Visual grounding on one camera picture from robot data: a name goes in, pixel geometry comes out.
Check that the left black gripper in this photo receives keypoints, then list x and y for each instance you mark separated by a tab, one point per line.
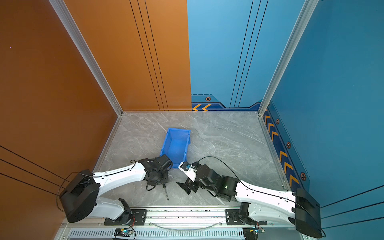
166	181

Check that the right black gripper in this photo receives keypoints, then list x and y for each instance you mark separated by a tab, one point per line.
185	186

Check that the black handled screwdriver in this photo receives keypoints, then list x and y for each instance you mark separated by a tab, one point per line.
166	193

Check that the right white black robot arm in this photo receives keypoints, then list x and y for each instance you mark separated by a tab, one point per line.
257	204

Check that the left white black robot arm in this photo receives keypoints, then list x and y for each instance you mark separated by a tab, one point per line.
83	196

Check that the blue plastic storage bin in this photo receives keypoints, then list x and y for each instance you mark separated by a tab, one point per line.
175	145

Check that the left green circuit board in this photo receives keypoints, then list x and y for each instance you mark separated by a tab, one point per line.
124	234

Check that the green circuit board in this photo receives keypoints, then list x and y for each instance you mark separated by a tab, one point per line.
252	233
124	234

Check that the right green circuit board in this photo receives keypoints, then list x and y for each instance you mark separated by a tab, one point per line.
252	233

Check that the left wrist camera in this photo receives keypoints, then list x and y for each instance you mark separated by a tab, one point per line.
156	178

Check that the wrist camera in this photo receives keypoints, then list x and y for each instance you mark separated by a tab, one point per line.
156	178
186	167

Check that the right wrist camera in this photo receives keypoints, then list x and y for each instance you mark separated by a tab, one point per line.
186	167

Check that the aluminium front rail frame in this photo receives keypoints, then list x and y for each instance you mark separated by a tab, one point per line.
187	223

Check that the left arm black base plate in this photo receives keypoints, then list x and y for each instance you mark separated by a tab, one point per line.
129	218

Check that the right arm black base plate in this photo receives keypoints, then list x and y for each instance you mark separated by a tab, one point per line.
233	218

